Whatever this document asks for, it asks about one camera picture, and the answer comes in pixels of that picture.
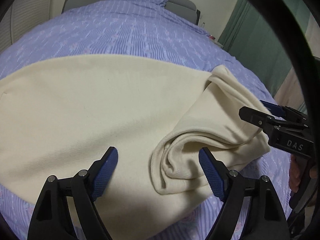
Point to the person's right hand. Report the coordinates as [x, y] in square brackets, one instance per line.
[294, 174]

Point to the beige curtain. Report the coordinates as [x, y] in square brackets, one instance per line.
[290, 93]

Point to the white nightstand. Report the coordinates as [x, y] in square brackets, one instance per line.
[217, 43]

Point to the white louvered wardrobe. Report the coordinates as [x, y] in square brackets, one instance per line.
[20, 18]

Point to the cream pants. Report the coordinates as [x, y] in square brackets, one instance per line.
[60, 115]

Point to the green curtain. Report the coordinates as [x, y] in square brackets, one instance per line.
[249, 38]

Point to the purple floral bed cover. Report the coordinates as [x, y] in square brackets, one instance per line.
[141, 30]

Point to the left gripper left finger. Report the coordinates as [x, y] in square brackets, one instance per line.
[51, 217]

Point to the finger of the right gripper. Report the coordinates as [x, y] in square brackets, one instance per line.
[275, 110]
[256, 118]

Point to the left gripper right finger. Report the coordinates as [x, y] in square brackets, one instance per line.
[265, 218]

